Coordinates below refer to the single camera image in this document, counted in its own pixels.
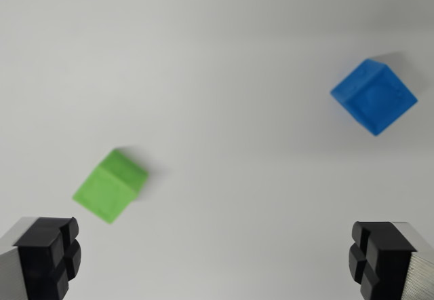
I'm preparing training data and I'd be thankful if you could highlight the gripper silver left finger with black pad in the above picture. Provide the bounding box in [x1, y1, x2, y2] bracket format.
[0, 216, 82, 300]

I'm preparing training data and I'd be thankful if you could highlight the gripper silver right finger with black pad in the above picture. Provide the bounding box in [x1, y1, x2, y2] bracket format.
[347, 221, 434, 300]

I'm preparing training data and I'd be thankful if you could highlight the blue cube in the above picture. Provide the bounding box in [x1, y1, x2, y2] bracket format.
[330, 58, 418, 137]

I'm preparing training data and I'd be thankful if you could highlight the green cube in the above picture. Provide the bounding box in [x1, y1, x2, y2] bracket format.
[71, 148, 149, 225]

